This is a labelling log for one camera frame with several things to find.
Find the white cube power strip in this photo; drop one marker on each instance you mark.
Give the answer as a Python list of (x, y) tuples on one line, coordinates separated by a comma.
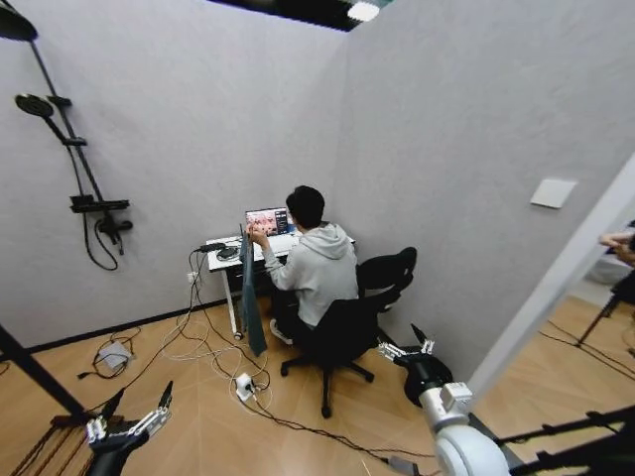
[(244, 384)]

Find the black shower rail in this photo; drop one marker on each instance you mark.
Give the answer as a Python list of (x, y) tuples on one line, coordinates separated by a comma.
[(74, 144)]

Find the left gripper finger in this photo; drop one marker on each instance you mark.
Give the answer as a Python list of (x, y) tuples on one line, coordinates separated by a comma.
[(101, 414), (161, 401)]

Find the black hand shower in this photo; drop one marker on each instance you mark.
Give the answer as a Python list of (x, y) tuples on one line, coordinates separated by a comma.
[(37, 106)]

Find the white wall switch plate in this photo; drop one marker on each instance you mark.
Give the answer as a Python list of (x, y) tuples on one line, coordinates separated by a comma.
[(553, 193)]

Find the black overhead shower head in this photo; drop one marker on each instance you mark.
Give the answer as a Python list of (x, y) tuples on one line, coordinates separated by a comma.
[(15, 22)]

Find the dark teal garment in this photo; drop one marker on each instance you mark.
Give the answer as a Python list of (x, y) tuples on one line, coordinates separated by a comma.
[(254, 307)]

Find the black metal rack bar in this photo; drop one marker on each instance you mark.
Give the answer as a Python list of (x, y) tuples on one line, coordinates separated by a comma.
[(35, 369), (570, 430)]

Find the seated person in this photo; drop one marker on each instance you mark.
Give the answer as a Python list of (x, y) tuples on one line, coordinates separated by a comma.
[(317, 273)]

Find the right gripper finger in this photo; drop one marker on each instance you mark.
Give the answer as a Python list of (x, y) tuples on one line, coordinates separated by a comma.
[(425, 342), (389, 351)]

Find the open laptop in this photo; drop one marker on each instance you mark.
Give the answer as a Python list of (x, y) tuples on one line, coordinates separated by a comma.
[(263, 220)]

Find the black desk device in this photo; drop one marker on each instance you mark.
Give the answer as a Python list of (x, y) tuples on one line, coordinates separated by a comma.
[(228, 252)]

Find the black shower mixer shelf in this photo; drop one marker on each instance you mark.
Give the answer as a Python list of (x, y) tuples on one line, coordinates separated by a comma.
[(99, 204)]

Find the grey power adapter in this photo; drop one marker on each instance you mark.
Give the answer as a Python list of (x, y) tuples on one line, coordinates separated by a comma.
[(403, 463)]

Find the black tripod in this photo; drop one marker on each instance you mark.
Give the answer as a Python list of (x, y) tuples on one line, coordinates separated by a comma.
[(602, 315)]

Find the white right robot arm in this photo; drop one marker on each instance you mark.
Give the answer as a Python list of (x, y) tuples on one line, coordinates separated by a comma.
[(466, 441)]

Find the black office chair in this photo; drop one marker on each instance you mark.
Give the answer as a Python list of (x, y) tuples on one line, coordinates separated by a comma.
[(342, 337)]

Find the grey floor box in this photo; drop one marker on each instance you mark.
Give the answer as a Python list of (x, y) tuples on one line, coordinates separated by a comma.
[(113, 354)]

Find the ceiling light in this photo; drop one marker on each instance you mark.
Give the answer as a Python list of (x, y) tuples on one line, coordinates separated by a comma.
[(361, 10)]

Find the white desk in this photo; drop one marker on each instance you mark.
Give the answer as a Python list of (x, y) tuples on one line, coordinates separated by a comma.
[(217, 263)]

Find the white wall socket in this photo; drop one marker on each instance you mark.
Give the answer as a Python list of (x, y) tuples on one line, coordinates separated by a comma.
[(189, 276)]

